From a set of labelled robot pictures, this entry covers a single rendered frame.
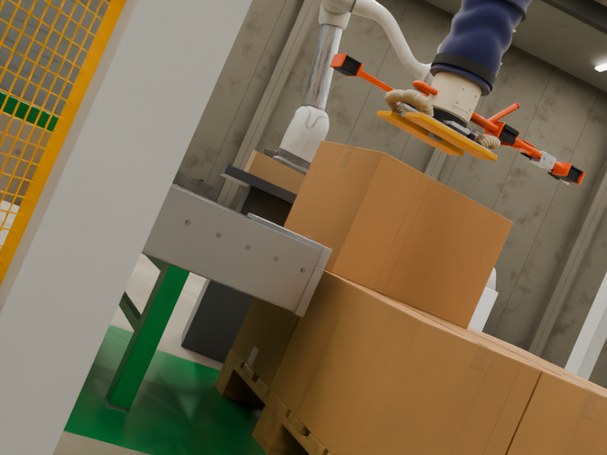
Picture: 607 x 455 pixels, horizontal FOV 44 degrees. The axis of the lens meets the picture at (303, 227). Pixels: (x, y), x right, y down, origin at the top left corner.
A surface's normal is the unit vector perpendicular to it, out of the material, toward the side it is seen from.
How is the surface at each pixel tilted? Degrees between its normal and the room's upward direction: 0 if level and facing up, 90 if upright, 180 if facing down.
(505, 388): 90
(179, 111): 90
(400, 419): 90
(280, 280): 90
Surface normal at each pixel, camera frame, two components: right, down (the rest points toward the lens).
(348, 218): -0.80, -0.35
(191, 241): 0.37, 0.15
